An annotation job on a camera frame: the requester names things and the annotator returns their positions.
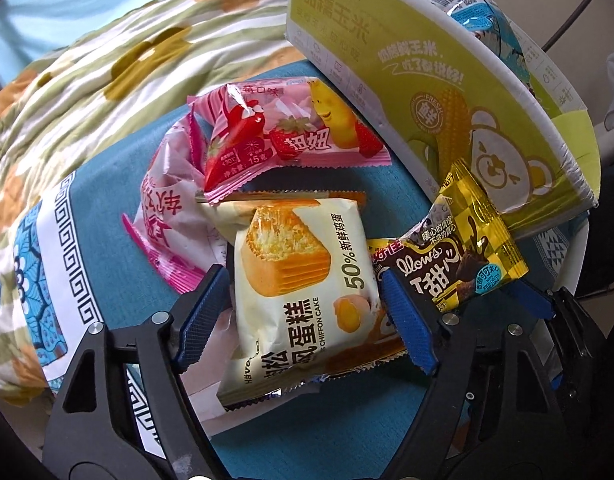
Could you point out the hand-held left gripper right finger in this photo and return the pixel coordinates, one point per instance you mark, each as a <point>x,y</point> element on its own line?
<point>407,325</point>

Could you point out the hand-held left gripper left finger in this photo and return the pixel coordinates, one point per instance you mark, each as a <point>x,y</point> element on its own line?
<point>202,315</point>

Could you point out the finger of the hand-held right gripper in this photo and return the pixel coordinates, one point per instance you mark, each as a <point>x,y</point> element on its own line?
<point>534,300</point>

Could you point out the gold chocolate snack packet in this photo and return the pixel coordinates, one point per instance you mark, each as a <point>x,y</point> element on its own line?
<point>452,260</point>

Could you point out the cream chiffon cake packet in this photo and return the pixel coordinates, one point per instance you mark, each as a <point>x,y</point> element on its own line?
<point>297,310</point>

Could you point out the green cardboard box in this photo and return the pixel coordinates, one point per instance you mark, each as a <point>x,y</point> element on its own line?
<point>387,60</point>

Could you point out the blue cartoon snack packet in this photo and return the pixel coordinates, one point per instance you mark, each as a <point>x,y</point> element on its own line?
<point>492,35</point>

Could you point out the orange cream snack packet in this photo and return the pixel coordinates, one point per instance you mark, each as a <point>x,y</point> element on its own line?
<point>219,215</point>

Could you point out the pink white snack packet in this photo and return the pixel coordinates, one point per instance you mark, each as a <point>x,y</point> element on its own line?
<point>172,200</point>

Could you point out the teal patterned tablecloth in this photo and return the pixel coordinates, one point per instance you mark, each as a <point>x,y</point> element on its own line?
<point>112,160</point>

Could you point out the pink strawberry snack packet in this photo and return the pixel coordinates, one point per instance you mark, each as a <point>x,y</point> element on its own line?
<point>287,150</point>

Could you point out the floral striped quilt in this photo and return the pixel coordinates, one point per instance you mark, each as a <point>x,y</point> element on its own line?
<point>112,60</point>

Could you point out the black bent rod stand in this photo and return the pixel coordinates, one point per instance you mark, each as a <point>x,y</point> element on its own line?
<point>567,22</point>

